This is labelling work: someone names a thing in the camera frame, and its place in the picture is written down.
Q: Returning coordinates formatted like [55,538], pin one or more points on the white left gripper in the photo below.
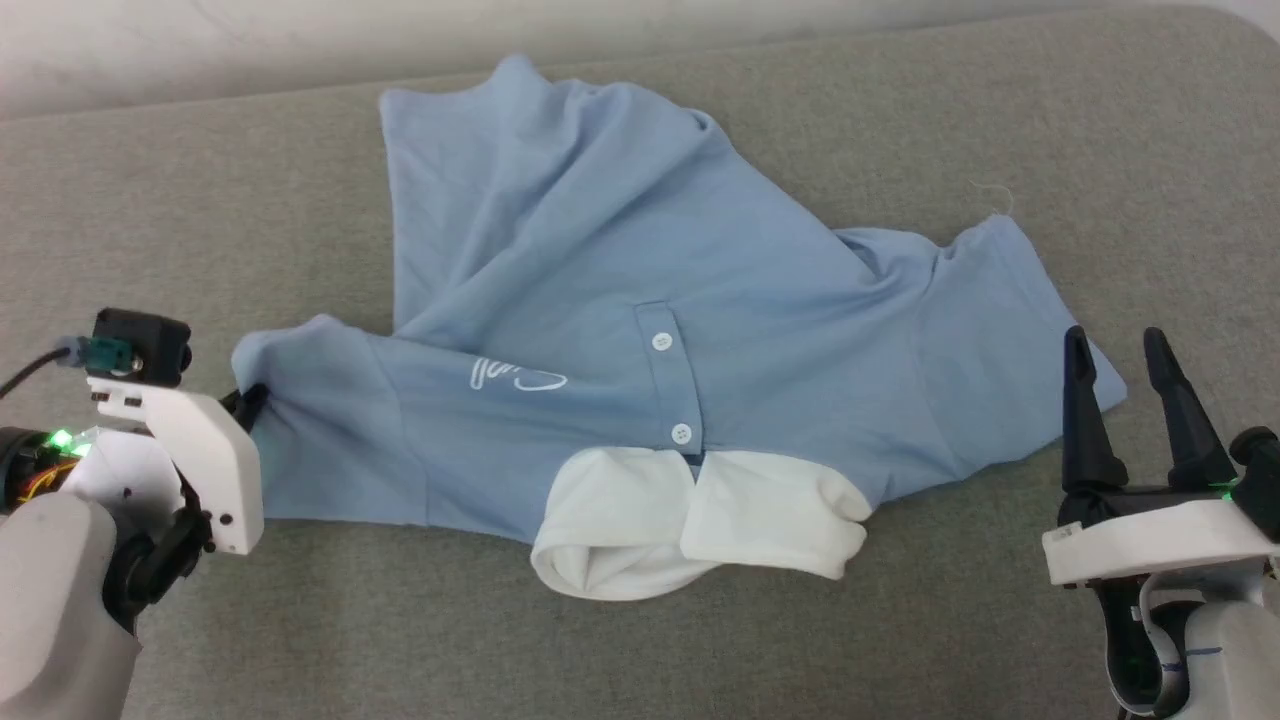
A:
[215,470]

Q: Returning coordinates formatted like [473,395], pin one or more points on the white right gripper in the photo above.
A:
[1150,540]

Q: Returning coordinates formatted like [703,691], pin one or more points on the light blue polo shirt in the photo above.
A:
[600,250]

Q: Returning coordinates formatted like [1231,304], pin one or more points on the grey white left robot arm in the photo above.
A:
[50,600]

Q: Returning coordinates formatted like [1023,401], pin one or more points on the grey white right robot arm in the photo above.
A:
[1230,660]

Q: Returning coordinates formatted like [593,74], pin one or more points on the grey fabric sofa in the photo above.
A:
[200,200]

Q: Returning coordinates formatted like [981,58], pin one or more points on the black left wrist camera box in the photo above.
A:
[145,340]

